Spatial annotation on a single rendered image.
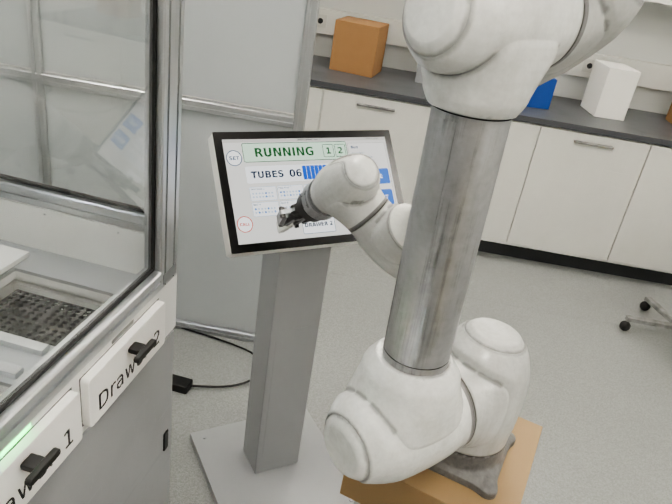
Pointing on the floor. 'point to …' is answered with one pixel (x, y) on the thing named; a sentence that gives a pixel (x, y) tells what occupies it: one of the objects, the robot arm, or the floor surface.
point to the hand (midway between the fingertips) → (284, 224)
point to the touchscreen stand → (277, 398)
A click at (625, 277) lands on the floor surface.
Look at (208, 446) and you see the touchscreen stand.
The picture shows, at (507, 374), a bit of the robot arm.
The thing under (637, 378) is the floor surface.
